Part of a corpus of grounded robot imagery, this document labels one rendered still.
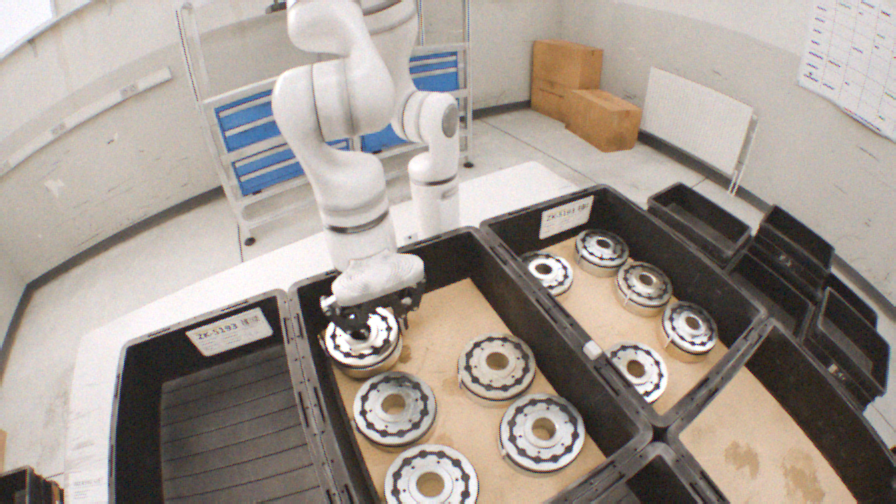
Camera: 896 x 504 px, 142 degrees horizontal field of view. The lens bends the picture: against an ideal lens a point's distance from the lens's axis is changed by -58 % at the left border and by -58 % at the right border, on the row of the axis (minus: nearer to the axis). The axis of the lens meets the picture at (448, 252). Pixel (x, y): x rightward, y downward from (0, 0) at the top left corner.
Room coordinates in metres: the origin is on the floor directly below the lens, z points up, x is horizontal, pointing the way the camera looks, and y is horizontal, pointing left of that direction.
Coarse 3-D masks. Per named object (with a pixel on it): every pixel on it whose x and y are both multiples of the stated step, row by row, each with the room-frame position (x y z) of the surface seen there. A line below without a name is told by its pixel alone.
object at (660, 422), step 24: (576, 192) 0.54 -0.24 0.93; (504, 216) 0.47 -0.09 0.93; (648, 216) 0.46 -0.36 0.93; (576, 336) 0.23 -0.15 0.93; (744, 336) 0.20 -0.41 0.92; (600, 360) 0.19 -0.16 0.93; (720, 360) 0.16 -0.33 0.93; (624, 384) 0.16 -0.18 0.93; (696, 384) 0.14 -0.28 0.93; (648, 408) 0.12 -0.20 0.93; (672, 408) 0.12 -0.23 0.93
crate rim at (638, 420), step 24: (432, 240) 0.42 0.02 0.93; (480, 240) 0.41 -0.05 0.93; (504, 264) 0.37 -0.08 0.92; (288, 288) 0.33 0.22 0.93; (528, 288) 0.31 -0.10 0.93; (552, 312) 0.27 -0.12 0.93; (312, 360) 0.21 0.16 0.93; (312, 384) 0.18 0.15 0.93; (600, 384) 0.16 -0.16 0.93; (624, 408) 0.13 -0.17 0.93; (648, 432) 0.10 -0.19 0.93; (336, 456) 0.10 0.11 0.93; (624, 456) 0.08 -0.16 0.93; (336, 480) 0.07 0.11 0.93; (576, 480) 0.06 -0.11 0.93; (600, 480) 0.06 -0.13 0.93
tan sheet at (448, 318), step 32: (448, 288) 0.41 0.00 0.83; (416, 320) 0.35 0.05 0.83; (448, 320) 0.34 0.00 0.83; (480, 320) 0.34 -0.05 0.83; (416, 352) 0.29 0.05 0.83; (448, 352) 0.29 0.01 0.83; (352, 384) 0.23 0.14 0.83; (448, 384) 0.23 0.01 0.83; (544, 384) 0.22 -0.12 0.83; (352, 416) 0.19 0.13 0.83; (448, 416) 0.19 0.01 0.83; (480, 416) 0.18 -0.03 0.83; (480, 448) 0.14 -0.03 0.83; (384, 480) 0.10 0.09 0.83; (480, 480) 0.10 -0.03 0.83; (512, 480) 0.09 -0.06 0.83; (544, 480) 0.09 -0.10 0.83
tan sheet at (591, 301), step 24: (576, 264) 0.45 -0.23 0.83; (576, 288) 0.39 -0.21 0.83; (600, 288) 0.39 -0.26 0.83; (576, 312) 0.34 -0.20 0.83; (600, 312) 0.34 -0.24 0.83; (624, 312) 0.33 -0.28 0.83; (600, 336) 0.29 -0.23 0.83; (624, 336) 0.29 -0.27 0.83; (648, 336) 0.28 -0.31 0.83; (672, 360) 0.23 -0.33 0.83; (672, 384) 0.19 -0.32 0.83
